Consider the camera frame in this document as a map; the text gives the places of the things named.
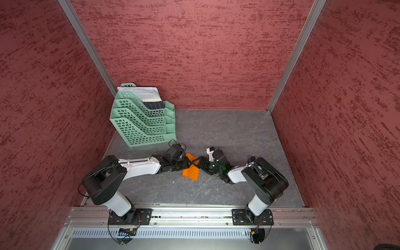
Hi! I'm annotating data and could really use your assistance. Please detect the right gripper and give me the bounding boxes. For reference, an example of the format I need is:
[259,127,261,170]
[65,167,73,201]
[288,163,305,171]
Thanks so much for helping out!
[191,156,223,176]

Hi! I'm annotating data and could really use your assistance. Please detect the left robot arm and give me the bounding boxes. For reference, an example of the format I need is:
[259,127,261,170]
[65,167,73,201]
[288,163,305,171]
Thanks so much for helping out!
[81,154,189,224]

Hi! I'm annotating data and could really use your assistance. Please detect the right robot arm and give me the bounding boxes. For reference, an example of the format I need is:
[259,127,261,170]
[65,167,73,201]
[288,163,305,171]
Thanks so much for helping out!
[197,156,289,224]

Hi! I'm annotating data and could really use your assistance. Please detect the green file organizer rack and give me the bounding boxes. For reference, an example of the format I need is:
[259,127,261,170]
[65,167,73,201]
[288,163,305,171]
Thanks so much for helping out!
[110,83,177,147]

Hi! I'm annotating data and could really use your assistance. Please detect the white papers in rack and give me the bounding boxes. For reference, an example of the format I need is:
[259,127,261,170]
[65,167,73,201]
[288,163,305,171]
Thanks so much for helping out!
[117,86,162,102]

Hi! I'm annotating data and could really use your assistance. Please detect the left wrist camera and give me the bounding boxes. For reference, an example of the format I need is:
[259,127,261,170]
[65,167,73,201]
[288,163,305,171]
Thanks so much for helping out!
[164,143,184,161]

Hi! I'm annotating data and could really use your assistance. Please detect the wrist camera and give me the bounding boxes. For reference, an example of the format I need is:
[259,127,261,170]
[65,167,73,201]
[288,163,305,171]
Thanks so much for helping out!
[164,143,184,161]
[206,147,228,164]

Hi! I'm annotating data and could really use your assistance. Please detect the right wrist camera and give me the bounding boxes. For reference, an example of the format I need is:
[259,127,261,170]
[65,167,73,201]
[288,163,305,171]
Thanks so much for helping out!
[206,147,228,164]

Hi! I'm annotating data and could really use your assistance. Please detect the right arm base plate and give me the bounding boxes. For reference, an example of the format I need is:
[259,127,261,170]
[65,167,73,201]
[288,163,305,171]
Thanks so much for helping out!
[231,209,274,226]

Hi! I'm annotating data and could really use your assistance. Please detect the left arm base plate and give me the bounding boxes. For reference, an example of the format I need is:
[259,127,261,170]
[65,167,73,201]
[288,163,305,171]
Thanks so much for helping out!
[108,208,153,226]

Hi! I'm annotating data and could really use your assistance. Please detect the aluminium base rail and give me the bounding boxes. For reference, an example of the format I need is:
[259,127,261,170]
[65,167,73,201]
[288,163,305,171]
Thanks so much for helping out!
[63,204,320,228]

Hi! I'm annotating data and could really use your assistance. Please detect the white vented cable duct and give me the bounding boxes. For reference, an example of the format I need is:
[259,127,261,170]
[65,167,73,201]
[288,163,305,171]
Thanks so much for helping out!
[71,228,251,240]

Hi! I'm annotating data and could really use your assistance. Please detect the left corner aluminium post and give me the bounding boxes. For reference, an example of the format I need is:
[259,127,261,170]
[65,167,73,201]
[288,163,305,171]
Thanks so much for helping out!
[58,0,117,97]

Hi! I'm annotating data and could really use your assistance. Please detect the corner aluminium post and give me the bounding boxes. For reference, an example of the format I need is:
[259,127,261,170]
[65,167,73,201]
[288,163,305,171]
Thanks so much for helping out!
[266,0,326,114]
[58,0,117,97]

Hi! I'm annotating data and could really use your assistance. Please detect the right corner aluminium post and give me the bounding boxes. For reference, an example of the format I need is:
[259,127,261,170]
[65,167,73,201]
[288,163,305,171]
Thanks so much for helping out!
[266,0,326,114]

